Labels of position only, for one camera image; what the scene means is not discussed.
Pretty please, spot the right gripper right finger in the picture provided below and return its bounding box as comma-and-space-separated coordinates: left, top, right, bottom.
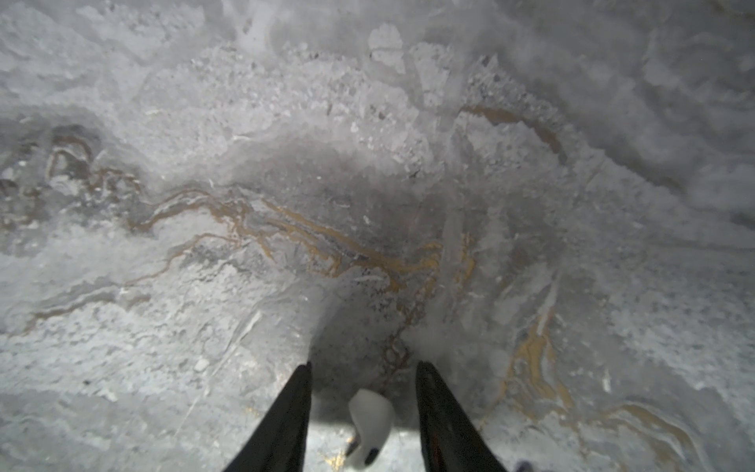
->
416, 361, 506, 472

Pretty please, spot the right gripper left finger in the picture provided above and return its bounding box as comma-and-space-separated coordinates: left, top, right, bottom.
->
225, 362, 313, 472

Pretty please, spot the white earbud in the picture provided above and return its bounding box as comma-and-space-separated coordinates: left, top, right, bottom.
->
346, 389, 395, 470

